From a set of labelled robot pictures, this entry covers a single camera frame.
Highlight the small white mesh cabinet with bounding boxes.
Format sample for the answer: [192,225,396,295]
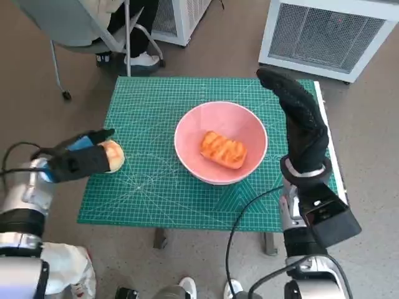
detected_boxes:
[151,0,216,47]

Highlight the pink bowl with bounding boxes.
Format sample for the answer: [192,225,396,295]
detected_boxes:
[173,101,269,187]

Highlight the bare left robot hand, blue tape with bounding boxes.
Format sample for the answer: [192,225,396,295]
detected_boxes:
[46,128,115,184]

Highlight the large white mesh cabinet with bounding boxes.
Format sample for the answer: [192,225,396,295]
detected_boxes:
[257,0,399,84]

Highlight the person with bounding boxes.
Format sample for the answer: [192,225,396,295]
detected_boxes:
[93,0,161,68]

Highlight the green cutting mat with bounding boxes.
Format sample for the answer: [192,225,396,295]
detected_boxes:
[77,76,339,233]

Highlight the grey chair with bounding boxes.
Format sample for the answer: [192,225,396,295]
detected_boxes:
[18,0,165,102]

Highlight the dark table leg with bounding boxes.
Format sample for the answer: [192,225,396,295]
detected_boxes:
[152,229,169,250]
[263,232,278,257]

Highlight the white plastic bag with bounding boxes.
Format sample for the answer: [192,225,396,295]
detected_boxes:
[40,242,97,299]

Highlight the round bread bun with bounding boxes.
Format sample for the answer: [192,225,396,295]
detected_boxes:
[98,139,126,174]

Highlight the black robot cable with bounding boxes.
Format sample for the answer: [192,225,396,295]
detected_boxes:
[224,186,284,299]
[249,254,355,299]
[0,141,68,175]

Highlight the right robot hand, black glove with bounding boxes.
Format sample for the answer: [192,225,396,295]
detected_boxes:
[256,67,330,174]

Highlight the rectangular toasted bread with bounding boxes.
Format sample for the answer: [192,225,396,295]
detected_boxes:
[199,130,248,170]

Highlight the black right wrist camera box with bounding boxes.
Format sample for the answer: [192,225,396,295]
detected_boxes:
[300,182,362,249]

